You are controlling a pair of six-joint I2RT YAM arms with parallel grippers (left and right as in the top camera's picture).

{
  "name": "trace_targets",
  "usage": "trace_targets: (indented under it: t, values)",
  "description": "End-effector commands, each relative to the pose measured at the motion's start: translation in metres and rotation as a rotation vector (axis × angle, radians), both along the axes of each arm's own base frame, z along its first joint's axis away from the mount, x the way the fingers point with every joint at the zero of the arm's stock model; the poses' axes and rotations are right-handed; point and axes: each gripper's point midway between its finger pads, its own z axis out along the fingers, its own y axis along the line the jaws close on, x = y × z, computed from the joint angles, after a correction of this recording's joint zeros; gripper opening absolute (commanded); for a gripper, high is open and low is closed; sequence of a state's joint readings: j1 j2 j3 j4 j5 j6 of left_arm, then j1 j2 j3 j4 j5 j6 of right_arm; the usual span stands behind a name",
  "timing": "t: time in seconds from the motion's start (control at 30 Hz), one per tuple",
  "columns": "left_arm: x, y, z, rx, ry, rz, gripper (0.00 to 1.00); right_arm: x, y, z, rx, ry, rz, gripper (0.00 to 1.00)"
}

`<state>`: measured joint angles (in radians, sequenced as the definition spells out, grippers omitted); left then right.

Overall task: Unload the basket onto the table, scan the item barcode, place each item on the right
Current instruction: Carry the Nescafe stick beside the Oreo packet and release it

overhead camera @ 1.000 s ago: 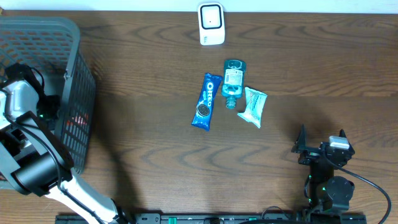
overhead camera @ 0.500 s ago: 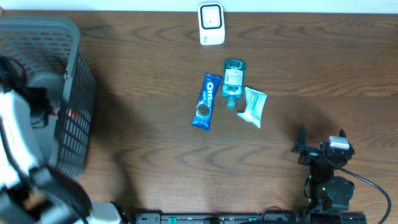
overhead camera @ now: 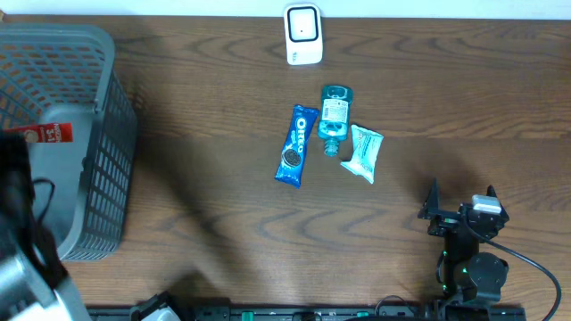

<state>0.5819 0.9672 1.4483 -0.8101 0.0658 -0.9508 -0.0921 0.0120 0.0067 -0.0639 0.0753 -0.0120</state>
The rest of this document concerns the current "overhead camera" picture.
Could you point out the grey plastic mesh basket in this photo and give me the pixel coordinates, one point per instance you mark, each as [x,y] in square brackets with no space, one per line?
[54,73]

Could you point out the blue Oreo cookie pack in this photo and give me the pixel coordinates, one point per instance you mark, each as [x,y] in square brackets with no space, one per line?
[294,150]

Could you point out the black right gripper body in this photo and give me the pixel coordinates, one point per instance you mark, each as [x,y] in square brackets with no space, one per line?
[445,222]

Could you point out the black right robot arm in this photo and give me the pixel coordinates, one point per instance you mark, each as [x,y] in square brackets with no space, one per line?
[468,275]

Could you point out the red Nescafe coffee stick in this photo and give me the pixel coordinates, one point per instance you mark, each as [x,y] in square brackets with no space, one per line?
[45,133]

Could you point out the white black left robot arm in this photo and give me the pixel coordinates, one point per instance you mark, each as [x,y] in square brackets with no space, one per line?
[35,285]

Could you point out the light green snack packet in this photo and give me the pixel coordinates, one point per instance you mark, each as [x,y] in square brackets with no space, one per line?
[366,145]

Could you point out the teal mouthwash bottle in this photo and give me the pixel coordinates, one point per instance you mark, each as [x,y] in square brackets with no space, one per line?
[336,103]

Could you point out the black mounting rail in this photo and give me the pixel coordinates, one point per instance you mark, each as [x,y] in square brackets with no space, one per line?
[386,312]

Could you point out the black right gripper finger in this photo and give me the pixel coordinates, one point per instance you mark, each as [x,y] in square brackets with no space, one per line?
[490,192]
[430,208]

